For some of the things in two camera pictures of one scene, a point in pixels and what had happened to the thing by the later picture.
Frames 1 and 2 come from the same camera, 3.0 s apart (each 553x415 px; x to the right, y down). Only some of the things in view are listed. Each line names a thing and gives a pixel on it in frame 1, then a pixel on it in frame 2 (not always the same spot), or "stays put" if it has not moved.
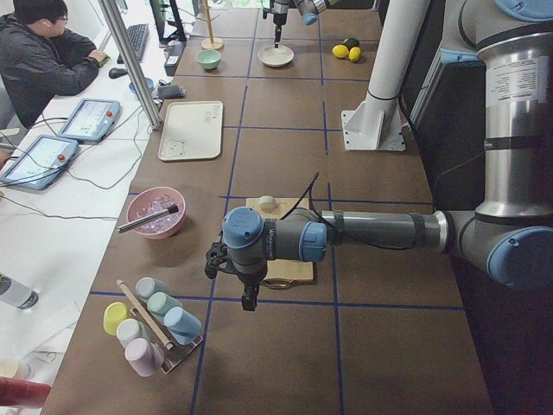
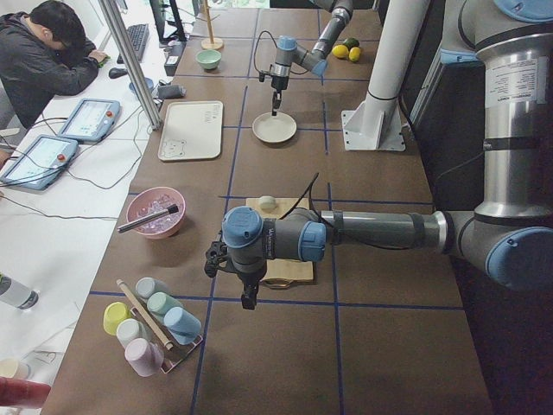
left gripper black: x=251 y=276 stays put
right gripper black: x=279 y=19 -> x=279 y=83
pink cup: x=144 y=357 stays put
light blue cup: x=182 y=325 stays put
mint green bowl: x=208 y=59 stays put
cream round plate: x=276 y=56 -> x=274 y=128
